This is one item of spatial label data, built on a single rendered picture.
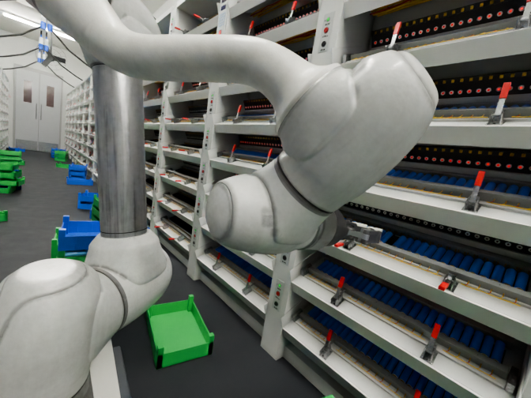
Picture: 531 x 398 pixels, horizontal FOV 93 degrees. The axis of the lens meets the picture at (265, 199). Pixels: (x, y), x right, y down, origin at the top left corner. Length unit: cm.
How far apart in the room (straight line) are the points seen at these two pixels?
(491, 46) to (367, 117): 57
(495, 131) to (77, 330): 88
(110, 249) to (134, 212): 9
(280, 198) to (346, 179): 8
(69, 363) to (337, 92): 56
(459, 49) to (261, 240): 67
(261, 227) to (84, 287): 36
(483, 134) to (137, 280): 83
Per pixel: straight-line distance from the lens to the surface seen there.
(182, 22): 226
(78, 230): 137
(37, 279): 55
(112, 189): 65
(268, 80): 31
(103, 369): 77
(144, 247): 66
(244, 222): 28
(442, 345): 88
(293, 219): 30
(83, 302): 55
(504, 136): 74
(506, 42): 80
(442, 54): 82
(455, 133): 75
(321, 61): 99
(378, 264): 80
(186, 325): 127
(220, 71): 35
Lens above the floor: 76
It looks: 8 degrees down
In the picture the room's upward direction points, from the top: 9 degrees clockwise
